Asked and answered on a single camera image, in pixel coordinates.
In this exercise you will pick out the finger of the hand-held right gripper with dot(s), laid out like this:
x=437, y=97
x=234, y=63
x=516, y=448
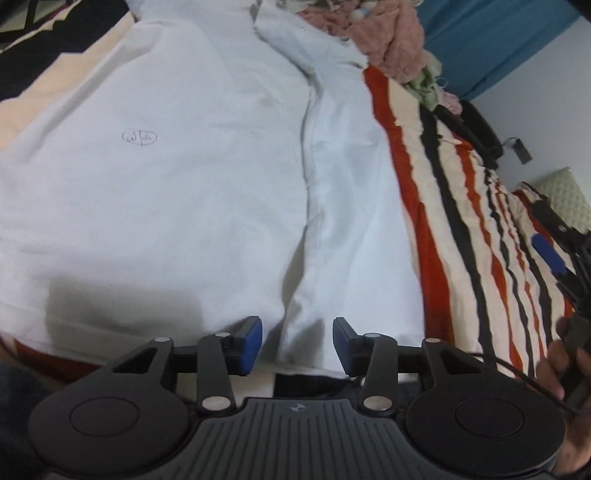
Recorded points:
x=551, y=219
x=548, y=253

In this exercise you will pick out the black wall socket plate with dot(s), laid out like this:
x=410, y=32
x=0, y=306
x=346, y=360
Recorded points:
x=524, y=150

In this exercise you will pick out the person's right hand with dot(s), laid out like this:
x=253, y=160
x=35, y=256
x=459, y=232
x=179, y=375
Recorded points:
x=549, y=369

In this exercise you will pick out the black armchair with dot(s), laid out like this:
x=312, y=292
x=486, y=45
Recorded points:
x=480, y=129

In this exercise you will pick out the white t-shirt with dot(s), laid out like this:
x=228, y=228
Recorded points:
x=161, y=184

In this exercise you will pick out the blue curtain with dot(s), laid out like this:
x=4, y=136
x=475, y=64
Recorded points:
x=485, y=41

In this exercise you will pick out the pale green cloth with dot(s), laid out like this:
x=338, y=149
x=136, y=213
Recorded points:
x=427, y=90

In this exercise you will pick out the pink garment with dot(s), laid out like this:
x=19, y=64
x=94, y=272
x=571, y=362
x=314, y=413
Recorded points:
x=451, y=102

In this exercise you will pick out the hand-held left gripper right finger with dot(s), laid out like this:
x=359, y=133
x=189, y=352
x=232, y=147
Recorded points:
x=341, y=344

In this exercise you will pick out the pile of clothes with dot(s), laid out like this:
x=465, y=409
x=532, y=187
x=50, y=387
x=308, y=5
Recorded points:
x=397, y=37

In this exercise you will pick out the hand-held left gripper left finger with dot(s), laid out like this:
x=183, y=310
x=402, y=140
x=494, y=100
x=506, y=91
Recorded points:
x=251, y=341

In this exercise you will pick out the quilted beige headboard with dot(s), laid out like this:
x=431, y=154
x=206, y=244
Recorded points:
x=568, y=194

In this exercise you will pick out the striped red black blanket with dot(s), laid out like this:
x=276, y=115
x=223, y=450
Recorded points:
x=46, y=74

